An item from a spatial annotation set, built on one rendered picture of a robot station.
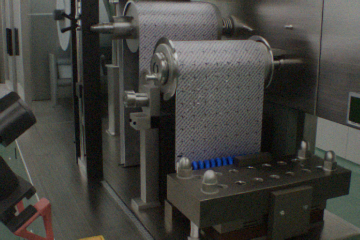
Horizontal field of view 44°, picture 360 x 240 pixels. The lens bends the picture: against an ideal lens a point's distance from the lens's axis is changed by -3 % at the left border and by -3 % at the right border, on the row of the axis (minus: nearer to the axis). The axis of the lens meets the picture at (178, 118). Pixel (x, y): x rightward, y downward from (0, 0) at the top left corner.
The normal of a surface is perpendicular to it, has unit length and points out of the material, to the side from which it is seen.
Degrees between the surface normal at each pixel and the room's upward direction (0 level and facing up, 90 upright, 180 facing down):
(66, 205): 0
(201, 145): 90
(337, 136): 90
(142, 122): 90
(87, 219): 0
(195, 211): 90
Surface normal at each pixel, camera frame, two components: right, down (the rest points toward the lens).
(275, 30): -0.91, 0.09
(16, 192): -0.35, -0.77
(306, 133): 0.42, 0.22
